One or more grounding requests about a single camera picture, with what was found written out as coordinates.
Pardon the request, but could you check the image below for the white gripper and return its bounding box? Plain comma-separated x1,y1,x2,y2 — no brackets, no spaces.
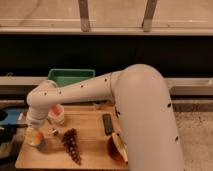
26,114,44,129

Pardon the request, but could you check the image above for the yellow apple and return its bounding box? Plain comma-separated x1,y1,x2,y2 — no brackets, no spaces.
28,131,44,146

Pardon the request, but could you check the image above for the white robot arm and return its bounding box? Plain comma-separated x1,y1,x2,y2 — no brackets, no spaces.
27,64,185,171

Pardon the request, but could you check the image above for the blue plastic cup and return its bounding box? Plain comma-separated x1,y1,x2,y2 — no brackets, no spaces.
26,131,45,149

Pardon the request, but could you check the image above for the small metal utensil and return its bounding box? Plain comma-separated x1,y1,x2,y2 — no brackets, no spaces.
51,127,60,137

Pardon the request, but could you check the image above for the blue object at left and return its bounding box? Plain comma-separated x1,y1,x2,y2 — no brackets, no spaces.
0,108,26,126

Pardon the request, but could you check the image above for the dark red grape bunch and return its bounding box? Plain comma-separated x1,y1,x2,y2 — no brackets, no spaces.
62,128,81,165

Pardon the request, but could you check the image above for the green plastic tray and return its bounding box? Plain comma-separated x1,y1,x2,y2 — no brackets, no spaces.
48,68,95,86

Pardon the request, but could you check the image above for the black rectangular remote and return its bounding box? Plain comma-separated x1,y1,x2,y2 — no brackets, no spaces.
102,114,114,135

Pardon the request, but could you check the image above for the yellow banana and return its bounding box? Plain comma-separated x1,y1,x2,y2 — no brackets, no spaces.
112,133,128,163

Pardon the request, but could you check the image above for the red brown bowl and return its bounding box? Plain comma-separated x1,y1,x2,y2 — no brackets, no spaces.
107,135,125,163

